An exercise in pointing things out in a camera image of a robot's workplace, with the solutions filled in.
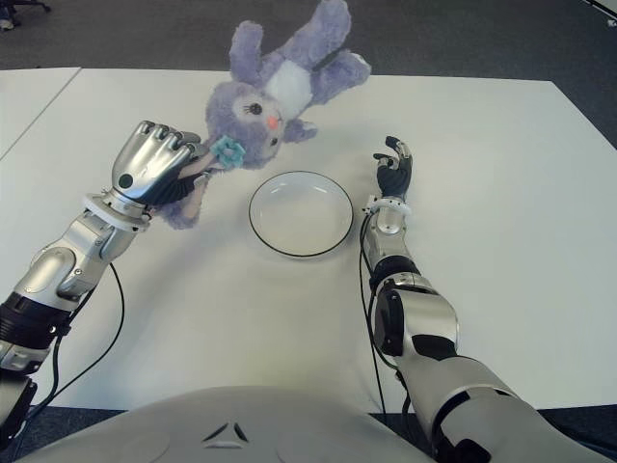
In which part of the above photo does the black office chair base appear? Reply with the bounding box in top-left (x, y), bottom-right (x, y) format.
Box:
top-left (0, 0), bottom-right (52, 15)

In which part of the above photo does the white plate black rim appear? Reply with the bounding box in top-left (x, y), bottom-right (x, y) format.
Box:
top-left (248, 171), bottom-right (355, 258)

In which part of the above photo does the purple plush bunny doll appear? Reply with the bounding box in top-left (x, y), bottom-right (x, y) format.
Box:
top-left (152, 0), bottom-right (372, 232)

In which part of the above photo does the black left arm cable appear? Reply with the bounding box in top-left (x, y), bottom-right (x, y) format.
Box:
top-left (0, 259), bottom-right (126, 443)

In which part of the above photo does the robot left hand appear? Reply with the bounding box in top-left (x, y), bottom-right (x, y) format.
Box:
top-left (108, 120), bottom-right (212, 210)

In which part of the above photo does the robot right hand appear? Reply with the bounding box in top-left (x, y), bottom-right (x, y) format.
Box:
top-left (372, 135), bottom-right (415, 200)

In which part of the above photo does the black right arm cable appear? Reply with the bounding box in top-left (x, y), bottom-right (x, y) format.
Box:
top-left (359, 211), bottom-right (411, 416)

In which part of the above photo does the grey robot torso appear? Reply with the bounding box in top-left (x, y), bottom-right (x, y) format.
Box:
top-left (26, 384), bottom-right (435, 463)

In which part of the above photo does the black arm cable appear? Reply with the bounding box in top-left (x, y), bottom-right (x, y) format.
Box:
top-left (359, 211), bottom-right (411, 416)
top-left (0, 259), bottom-right (126, 443)

